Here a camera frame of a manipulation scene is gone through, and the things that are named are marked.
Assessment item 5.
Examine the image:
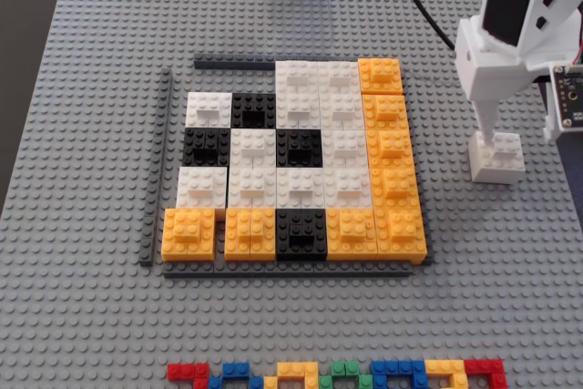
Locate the red Lego brick letter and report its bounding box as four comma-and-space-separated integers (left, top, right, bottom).
166, 363, 211, 389
463, 358, 508, 389

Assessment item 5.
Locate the black cable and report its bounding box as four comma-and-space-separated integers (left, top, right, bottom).
402, 0, 456, 51

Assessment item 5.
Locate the yellow Lego brick letter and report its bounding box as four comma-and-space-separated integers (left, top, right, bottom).
262, 361, 320, 389
424, 359, 470, 389

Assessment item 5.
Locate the black camera circuit board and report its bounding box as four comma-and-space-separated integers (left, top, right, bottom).
552, 65, 583, 135

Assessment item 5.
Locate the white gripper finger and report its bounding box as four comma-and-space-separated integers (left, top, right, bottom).
472, 97, 501, 145
543, 87, 563, 143

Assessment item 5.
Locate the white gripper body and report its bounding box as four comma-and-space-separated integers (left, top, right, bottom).
455, 0, 559, 104

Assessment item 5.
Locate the green Lego brick letter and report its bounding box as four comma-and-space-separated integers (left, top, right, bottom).
317, 361, 374, 389

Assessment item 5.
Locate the white Lego cube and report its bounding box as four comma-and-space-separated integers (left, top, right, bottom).
318, 92, 365, 130
467, 130, 526, 186
275, 166, 326, 210
230, 128, 278, 168
275, 92, 322, 130
317, 60, 361, 95
226, 166, 278, 210
186, 91, 234, 129
175, 165, 229, 210
275, 60, 320, 95
322, 166, 373, 210
321, 128, 369, 169

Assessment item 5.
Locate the short dark grey Lego strip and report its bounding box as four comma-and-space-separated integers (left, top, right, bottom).
193, 52, 278, 72

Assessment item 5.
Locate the orange Lego cube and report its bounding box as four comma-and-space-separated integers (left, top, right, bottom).
223, 207, 278, 262
358, 57, 405, 97
373, 209, 429, 266
161, 207, 218, 263
364, 128, 415, 169
325, 208, 379, 262
369, 166, 421, 211
362, 94, 410, 131

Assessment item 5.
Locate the grey Lego baseplate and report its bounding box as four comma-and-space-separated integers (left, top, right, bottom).
0, 0, 583, 389

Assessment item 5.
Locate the black Lego cube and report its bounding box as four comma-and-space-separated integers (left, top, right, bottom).
181, 127, 232, 168
275, 128, 323, 169
230, 92, 278, 129
275, 208, 329, 262

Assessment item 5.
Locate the blue Lego brick letter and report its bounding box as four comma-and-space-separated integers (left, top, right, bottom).
208, 362, 265, 389
371, 360, 429, 389

